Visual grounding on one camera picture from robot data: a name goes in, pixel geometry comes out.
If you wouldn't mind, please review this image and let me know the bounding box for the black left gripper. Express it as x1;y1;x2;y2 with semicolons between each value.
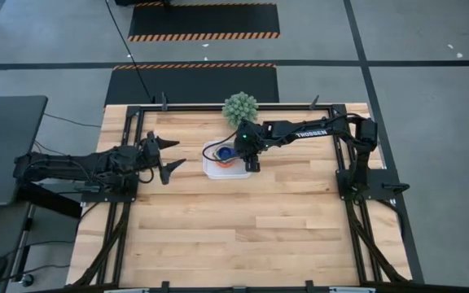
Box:
138;130;187;186

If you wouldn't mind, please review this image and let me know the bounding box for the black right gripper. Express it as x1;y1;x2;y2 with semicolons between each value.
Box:
233;119;270;173

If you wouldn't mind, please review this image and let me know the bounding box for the dark purple measuring cup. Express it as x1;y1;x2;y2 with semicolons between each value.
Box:
217;146;238;161

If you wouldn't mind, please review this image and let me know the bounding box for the orange measuring cup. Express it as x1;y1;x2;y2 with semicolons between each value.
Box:
213;146;238;169

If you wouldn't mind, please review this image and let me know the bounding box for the white plastic basket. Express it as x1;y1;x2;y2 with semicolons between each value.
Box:
202;140;252;181

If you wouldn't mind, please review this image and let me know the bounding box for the green artificial plant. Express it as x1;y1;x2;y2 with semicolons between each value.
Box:
221;91;260;128

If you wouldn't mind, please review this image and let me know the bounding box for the black hazard-striped floor mat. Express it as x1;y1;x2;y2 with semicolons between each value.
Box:
127;2;281;42
103;63;280;107

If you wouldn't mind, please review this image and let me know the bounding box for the black desk support beam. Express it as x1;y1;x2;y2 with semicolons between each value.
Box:
16;182;83;221

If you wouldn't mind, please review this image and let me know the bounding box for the black desk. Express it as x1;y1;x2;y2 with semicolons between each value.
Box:
0;95;49;208

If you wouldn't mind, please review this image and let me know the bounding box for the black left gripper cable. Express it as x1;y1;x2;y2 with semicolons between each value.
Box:
138;166;156;185

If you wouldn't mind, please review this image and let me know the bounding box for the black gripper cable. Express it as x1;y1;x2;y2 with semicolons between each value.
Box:
138;166;156;185
201;129;243;164

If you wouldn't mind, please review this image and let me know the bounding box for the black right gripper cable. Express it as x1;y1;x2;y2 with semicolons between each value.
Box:
201;129;243;164

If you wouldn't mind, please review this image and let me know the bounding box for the black aluminium table frame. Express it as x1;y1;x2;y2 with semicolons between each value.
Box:
71;103;413;286

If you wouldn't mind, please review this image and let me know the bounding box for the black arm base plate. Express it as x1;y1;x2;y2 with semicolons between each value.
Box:
80;170;138;203
335;168;410;201

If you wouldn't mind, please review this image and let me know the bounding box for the black hanging cable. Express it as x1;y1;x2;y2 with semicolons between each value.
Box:
104;0;156;103

